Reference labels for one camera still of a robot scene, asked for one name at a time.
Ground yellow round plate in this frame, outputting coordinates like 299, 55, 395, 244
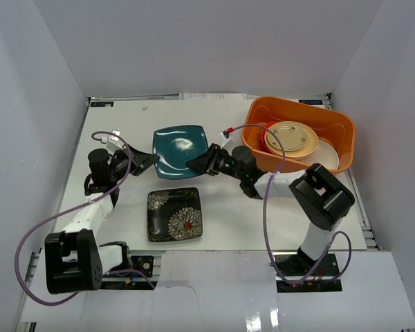
266, 122, 318, 159

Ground cream round plate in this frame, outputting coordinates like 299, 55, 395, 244
302, 140, 340, 170

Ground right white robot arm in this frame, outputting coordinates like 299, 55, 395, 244
186, 144, 355, 276

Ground right black table label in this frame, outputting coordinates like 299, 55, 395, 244
298, 99, 324, 106

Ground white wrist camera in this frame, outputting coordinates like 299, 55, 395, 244
221, 127, 235, 149
100, 130, 124, 152

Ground teal square plate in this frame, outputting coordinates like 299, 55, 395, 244
152, 125, 208, 180

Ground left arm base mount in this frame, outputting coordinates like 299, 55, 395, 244
100, 255, 158, 291

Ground small beige patterned plate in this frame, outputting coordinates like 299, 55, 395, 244
266, 121, 311, 151

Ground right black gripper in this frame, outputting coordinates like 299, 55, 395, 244
186, 145, 244, 182

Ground orange plastic bin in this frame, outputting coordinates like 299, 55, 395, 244
241, 96, 356, 174

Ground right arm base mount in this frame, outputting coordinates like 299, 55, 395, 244
271, 252, 343, 293

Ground small orange plate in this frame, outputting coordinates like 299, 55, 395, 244
260, 121, 277, 153

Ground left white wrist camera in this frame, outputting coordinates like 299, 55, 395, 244
100, 130, 124, 152

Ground black floral square plate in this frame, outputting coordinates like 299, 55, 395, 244
147, 187, 203, 243

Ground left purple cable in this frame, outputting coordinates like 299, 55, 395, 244
14, 131, 156, 307

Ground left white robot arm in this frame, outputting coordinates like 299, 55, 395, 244
44, 146, 159, 294

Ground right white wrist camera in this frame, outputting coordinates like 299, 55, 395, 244
221, 127, 235, 149

